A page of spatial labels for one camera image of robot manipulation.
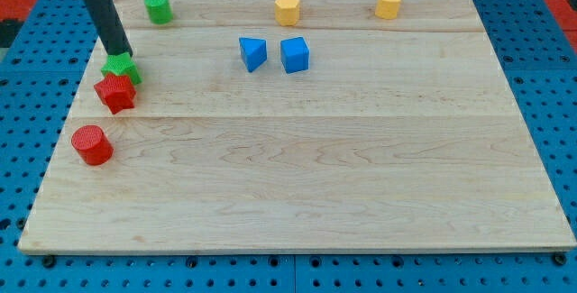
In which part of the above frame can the yellow hexagon block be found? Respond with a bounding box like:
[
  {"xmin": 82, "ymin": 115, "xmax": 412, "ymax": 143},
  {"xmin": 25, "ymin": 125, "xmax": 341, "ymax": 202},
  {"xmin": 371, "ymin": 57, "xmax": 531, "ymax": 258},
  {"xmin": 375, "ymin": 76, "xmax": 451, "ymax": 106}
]
[{"xmin": 274, "ymin": 0, "xmax": 300, "ymax": 26}]

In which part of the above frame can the red star block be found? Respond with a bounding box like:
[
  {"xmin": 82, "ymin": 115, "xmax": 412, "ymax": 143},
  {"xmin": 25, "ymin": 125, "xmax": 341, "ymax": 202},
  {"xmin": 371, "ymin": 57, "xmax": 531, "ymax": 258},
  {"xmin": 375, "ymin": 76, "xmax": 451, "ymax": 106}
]
[{"xmin": 94, "ymin": 73, "xmax": 136, "ymax": 114}]

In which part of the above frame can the green star block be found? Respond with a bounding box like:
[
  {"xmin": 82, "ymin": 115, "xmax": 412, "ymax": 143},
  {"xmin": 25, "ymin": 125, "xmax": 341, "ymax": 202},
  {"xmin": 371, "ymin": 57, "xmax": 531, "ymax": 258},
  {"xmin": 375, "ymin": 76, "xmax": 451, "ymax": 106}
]
[{"xmin": 100, "ymin": 52, "xmax": 142, "ymax": 85}]

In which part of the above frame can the blue cube block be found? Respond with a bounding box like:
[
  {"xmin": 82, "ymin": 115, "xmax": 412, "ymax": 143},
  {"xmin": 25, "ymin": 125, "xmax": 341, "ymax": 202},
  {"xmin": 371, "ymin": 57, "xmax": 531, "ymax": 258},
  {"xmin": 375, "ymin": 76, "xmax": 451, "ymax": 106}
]
[{"xmin": 280, "ymin": 37, "xmax": 310, "ymax": 74}]

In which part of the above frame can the blue triangle block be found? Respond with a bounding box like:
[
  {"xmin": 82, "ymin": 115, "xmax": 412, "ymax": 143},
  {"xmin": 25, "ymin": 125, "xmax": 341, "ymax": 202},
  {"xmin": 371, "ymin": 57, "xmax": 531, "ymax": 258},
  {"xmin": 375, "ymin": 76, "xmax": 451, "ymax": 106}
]
[{"xmin": 239, "ymin": 37, "xmax": 268, "ymax": 72}]

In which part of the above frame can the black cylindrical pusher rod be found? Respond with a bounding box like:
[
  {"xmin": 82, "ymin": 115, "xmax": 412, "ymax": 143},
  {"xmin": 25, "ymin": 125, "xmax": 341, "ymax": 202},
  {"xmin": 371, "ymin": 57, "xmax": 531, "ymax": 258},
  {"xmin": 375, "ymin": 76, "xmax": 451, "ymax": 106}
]
[{"xmin": 83, "ymin": 0, "xmax": 133, "ymax": 56}]

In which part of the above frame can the green cylinder block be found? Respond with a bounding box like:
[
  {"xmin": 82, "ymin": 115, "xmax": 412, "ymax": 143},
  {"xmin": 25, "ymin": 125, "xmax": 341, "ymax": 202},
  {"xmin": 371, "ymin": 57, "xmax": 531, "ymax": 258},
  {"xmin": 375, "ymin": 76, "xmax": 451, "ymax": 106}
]
[{"xmin": 144, "ymin": 0, "xmax": 173, "ymax": 24}]

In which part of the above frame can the light wooden board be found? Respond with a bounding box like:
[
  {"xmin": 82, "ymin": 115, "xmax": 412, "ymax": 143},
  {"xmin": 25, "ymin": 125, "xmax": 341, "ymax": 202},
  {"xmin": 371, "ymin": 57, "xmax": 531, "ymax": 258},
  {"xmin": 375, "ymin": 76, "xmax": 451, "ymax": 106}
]
[{"xmin": 19, "ymin": 0, "xmax": 576, "ymax": 255}]

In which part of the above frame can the red cylinder block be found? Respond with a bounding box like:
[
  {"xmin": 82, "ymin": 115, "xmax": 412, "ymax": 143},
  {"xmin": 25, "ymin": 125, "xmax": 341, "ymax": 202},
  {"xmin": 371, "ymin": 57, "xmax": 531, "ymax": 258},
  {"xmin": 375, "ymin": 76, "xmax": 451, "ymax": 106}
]
[{"xmin": 71, "ymin": 125, "xmax": 114, "ymax": 166}]

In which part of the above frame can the yellow heart block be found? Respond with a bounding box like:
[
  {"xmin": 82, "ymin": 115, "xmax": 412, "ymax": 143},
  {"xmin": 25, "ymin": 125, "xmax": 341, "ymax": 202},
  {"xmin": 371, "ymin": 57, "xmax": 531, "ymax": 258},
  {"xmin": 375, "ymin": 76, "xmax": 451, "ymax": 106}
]
[{"xmin": 375, "ymin": 0, "xmax": 402, "ymax": 20}]

